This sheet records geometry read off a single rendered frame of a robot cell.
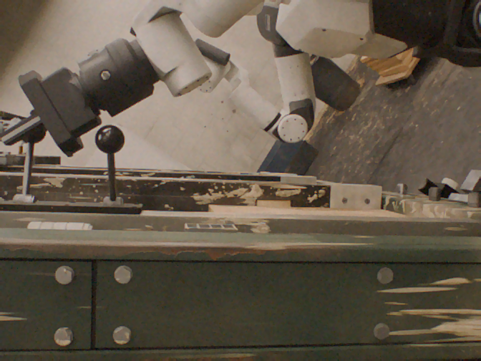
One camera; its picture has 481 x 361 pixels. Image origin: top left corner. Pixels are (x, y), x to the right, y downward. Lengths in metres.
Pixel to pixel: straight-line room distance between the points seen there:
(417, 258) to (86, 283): 0.29
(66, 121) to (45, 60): 5.75
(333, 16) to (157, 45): 0.39
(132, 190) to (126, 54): 0.44
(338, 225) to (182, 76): 0.31
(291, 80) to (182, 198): 0.43
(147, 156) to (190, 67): 4.06
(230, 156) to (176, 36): 5.48
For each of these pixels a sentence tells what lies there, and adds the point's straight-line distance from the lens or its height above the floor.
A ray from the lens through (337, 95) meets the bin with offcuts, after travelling 5.31.
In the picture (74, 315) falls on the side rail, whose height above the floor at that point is 1.36.
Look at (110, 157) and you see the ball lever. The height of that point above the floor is 1.43.
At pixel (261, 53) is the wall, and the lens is 6.28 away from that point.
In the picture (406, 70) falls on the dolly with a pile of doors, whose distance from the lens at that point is 4.11.
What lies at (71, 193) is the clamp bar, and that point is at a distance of 1.01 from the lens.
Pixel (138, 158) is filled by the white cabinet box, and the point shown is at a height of 1.65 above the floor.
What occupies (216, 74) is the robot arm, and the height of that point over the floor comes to 1.38.
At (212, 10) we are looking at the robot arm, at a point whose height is 1.42.
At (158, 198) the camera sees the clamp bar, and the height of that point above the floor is 1.34.
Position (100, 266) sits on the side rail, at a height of 1.36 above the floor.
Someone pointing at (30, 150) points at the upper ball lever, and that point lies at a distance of 0.69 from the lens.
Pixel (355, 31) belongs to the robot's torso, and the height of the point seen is 1.20.
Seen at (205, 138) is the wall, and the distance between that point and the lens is 6.06.
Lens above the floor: 1.36
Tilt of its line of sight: 9 degrees down
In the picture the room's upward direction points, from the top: 57 degrees counter-clockwise
